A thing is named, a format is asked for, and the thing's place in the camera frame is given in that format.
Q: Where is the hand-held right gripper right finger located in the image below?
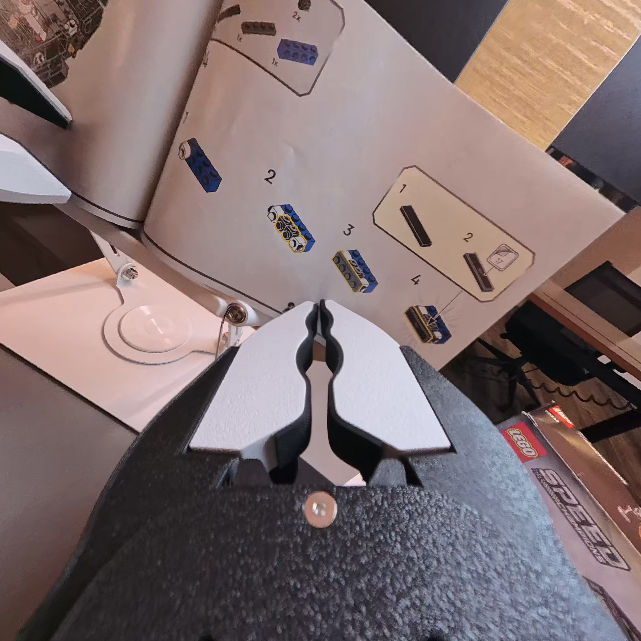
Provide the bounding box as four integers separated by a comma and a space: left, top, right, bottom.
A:
319, 299, 452, 485

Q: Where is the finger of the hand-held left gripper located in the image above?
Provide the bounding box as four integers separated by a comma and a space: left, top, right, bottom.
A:
0, 133, 74, 205
0, 39, 74, 131

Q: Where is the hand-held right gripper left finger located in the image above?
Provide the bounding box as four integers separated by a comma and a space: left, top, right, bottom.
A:
189, 300, 321, 472

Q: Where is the white book stand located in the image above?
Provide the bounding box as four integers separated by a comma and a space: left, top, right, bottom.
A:
0, 195, 282, 435

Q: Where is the lego instruction booklet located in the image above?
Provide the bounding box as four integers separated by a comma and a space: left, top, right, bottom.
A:
0, 0, 627, 372

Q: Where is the lego set box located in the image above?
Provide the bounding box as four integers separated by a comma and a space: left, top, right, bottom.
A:
497, 402, 641, 641

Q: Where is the wooden office desk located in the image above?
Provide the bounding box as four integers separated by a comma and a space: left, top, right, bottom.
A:
528, 205, 641, 382

